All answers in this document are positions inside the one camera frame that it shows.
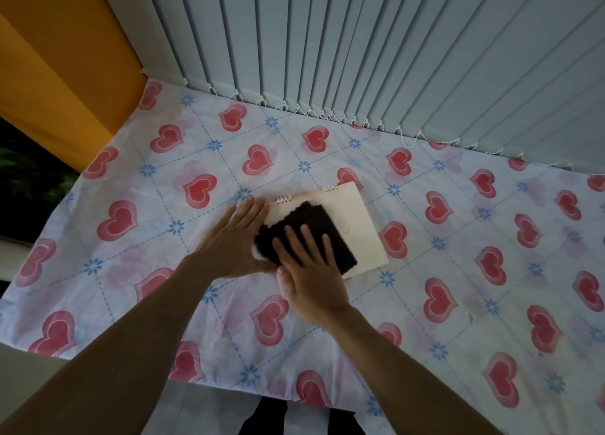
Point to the person's left hand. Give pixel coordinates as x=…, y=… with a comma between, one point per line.
x=229, y=250

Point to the person's right hand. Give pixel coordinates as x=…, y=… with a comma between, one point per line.
x=314, y=286

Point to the person's left thumb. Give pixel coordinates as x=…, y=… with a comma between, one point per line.
x=265, y=265

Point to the person's right middle finger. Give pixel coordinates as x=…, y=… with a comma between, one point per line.
x=295, y=245

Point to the person's right little finger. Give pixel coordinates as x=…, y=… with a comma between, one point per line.
x=331, y=253

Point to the person's right thumb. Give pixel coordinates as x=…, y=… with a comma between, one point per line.
x=285, y=281

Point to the dark brown cloth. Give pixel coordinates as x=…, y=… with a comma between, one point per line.
x=331, y=234

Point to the person's right forearm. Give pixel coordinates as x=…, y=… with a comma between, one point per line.
x=406, y=382

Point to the person's left forearm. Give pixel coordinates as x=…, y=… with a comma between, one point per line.
x=118, y=354

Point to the cream spiral notebook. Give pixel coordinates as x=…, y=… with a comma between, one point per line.
x=359, y=227

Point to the heart print tablecloth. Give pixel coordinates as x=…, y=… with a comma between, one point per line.
x=425, y=260

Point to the person's black trousers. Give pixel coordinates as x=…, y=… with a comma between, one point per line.
x=264, y=418

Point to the white vertical blinds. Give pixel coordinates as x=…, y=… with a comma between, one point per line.
x=378, y=47

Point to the orange curtain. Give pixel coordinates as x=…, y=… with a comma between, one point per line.
x=61, y=66

